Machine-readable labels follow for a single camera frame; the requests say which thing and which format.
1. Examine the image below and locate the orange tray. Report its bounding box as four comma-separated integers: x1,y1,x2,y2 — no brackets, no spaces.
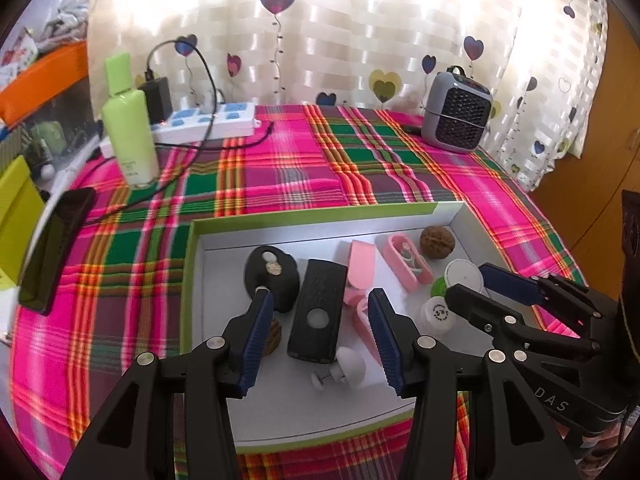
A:
0,40,90,126

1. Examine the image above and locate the white cable bundle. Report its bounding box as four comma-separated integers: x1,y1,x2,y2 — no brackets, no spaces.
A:
45,0,96,41

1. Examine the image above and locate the green white round stand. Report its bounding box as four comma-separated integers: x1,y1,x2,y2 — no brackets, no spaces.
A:
431,259,488,301

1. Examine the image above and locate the grey small heater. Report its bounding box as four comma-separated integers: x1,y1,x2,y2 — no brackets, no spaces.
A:
421,66,494,153

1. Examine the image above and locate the green white cardboard box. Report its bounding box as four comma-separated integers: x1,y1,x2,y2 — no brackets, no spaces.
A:
179,201,501,456

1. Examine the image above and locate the black smartphone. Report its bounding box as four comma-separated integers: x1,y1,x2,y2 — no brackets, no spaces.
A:
17,187,97,316

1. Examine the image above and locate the white mushroom knob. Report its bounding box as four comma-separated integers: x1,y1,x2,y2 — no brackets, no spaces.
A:
311,347,367,391

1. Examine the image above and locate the white power strip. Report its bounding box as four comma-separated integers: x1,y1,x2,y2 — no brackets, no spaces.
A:
100,101,262,158

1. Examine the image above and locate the white small cap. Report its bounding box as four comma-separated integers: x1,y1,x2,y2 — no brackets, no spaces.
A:
419,296,458,336

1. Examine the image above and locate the green lotion bottle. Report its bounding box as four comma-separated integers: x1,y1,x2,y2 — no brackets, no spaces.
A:
102,53,160,188

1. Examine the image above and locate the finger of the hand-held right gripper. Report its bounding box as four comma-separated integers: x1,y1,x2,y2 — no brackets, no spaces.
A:
479,262,621,346
445,284,601,376

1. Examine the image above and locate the pink green plaid tablecloth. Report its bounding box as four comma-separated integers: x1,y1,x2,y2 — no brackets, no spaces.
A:
9,104,586,480

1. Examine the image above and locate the pink plastic clip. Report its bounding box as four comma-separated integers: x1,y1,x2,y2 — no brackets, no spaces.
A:
385,232,433,291
342,240,377,306
352,297,383,361

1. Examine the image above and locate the black oval disc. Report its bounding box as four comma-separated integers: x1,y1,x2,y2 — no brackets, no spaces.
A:
245,246,301,313

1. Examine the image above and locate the lime green box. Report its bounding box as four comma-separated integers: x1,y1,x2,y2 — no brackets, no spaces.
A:
0,156,46,291

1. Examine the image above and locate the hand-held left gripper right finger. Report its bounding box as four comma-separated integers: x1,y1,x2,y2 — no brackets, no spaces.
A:
367,288,563,480

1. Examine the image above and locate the heart print curtain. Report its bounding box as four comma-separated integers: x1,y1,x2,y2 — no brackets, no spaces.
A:
86,0,611,191

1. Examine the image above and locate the black charger adapter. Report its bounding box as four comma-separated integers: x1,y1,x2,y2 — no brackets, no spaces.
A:
137,77,174,123

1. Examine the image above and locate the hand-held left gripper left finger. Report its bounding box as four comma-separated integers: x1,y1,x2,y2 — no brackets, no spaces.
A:
60,289,276,480

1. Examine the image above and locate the black charger cable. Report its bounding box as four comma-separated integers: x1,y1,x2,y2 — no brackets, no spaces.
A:
85,39,275,223

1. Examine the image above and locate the brown walnut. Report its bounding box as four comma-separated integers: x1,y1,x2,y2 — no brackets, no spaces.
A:
262,317,283,356
419,226,456,260

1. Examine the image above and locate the dark printed cloth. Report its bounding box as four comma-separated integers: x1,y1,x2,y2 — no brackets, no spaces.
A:
620,189,640,361

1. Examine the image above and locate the wooden cabinet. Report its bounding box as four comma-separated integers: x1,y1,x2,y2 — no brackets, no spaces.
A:
532,5,640,266

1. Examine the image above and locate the black rectangular device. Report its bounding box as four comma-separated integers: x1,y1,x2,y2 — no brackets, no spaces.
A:
286,259,348,365

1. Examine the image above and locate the black heater cable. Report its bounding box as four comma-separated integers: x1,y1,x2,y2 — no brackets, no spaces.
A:
402,110,488,136

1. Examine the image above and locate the chevron patterned box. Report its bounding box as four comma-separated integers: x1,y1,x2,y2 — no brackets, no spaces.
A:
0,125,28,166

